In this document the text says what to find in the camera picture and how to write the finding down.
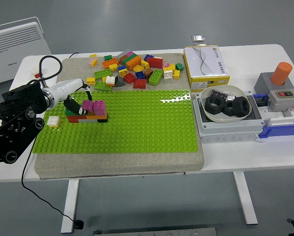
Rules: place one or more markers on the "orange flat brick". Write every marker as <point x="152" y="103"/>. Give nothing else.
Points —
<point x="97" y="117"/>

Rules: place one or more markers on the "red long brick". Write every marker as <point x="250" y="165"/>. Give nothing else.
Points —
<point x="73" y="119"/>
<point x="154" y="62"/>

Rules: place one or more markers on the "brown brick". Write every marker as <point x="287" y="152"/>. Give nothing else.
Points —
<point x="90" y="113"/>
<point x="122" y="59"/>
<point x="148" y="73"/>

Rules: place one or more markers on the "grey switch box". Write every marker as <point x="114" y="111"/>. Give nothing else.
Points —
<point x="282" y="100"/>

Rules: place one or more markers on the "blue brick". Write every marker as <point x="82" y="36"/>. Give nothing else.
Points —
<point x="122" y="67"/>
<point x="140" y="75"/>
<point x="148" y="57"/>

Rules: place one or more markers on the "yellow sloped brick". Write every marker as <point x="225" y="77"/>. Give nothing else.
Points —
<point x="138" y="68"/>

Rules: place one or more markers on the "lime green long brick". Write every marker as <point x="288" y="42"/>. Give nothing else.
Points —
<point x="155" y="77"/>
<point x="102" y="73"/>
<point x="102" y="85"/>

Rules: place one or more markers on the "lime green baseplate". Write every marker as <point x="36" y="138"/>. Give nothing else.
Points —
<point x="141" y="127"/>

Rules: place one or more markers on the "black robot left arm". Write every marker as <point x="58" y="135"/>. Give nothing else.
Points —
<point x="18" y="98"/>

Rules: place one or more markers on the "grey flat brick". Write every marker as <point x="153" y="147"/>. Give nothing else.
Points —
<point x="87" y="121"/>

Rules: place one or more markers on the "purple circuit board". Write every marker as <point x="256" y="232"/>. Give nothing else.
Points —
<point x="218" y="94"/>

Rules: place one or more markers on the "orange long brick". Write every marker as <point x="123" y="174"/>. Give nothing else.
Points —
<point x="133" y="63"/>
<point x="109" y="63"/>

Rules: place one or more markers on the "pink flat brick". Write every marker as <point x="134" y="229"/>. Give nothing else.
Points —
<point x="130" y="53"/>

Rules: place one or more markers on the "small silver packet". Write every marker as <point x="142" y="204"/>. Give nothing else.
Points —
<point x="198" y="38"/>

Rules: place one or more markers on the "blue and white breaker assembly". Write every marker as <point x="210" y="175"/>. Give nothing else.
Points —
<point x="279" y="130"/>

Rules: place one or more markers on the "red square brick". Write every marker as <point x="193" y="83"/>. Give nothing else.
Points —
<point x="129" y="78"/>

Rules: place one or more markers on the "black brick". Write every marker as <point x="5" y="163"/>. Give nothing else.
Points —
<point x="103" y="120"/>

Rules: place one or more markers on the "white and orange brick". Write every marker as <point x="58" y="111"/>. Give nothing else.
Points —
<point x="110" y="80"/>

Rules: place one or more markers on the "pink square brick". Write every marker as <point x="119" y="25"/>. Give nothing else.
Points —
<point x="87" y="104"/>
<point x="99" y="107"/>

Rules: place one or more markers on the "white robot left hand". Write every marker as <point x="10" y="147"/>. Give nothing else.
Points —
<point x="68" y="87"/>

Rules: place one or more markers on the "grey junction box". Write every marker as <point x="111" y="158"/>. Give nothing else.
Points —
<point x="225" y="131"/>

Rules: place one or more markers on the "small dark green brick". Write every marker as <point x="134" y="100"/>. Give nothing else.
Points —
<point x="179" y="67"/>
<point x="108" y="57"/>

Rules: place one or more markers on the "white and red brick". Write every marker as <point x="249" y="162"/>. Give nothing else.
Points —
<point x="35" y="71"/>

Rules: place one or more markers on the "pink sloped brick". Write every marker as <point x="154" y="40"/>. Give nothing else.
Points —
<point x="165" y="65"/>

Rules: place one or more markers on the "yellow and white carton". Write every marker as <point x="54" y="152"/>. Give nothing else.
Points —
<point x="205" y="66"/>

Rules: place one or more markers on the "grey block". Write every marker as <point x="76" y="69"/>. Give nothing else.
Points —
<point x="262" y="82"/>

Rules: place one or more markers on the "white panel heater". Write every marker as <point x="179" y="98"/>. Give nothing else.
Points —
<point x="13" y="49"/>

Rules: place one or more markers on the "grey-brown mat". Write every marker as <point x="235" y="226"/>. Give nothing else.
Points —
<point x="117" y="164"/>

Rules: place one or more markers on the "white and yellow brick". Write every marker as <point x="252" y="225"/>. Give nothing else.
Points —
<point x="53" y="121"/>

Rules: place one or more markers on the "white table leg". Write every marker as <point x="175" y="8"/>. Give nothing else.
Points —
<point x="246" y="199"/>
<point x="70" y="206"/>

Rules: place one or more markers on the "orange cylinder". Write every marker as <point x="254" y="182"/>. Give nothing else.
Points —
<point x="281" y="72"/>

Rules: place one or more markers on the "red sloped brick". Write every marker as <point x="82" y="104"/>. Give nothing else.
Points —
<point x="140" y="84"/>

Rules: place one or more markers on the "grey sloped brick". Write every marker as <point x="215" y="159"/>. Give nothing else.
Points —
<point x="119" y="82"/>

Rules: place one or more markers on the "pink and yellow brick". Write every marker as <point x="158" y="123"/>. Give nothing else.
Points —
<point x="92" y="62"/>

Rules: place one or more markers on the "large black nut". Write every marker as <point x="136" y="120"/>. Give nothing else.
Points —
<point x="236" y="108"/>
<point x="208" y="105"/>
<point x="227" y="111"/>

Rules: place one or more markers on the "white bowl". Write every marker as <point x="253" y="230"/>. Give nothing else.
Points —
<point x="220" y="118"/>

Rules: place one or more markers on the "white square brick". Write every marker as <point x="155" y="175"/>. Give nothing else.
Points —
<point x="168" y="74"/>

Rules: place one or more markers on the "small yellow flat brick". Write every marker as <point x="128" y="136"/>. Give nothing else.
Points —
<point x="93" y="55"/>

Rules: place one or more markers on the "white flat brick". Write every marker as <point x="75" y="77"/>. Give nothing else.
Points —
<point x="157" y="57"/>

